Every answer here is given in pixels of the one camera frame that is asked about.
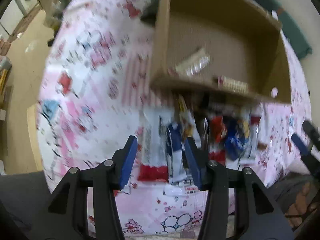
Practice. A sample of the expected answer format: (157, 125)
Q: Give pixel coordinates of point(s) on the blue yellow bear chips bag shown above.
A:
(237, 136)

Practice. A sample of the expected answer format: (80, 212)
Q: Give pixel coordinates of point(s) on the operator hand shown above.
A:
(302, 207)

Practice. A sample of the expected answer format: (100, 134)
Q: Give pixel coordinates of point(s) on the blue white snack packet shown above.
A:
(174, 152)

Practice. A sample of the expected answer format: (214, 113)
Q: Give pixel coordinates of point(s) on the white red wafer bar packet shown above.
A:
(152, 149)

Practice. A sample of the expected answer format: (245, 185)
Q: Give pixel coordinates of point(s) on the white nutrition label packet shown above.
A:
(194, 63)

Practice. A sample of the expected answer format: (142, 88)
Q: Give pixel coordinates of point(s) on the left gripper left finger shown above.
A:
(67, 210)

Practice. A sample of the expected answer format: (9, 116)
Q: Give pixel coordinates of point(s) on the pink cartoon bed sheet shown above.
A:
(96, 84)

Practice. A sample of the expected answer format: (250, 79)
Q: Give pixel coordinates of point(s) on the beige wafer biscuit packet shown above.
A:
(232, 84)

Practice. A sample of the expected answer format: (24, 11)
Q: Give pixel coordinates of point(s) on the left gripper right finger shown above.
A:
(257, 215)

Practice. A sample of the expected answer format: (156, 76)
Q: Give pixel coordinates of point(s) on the brown cardboard box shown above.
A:
(244, 43)

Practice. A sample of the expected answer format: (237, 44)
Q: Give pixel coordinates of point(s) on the teal cushion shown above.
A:
(290, 28)

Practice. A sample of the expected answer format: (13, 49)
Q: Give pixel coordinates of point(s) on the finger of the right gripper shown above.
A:
(312, 133)
(311, 163)

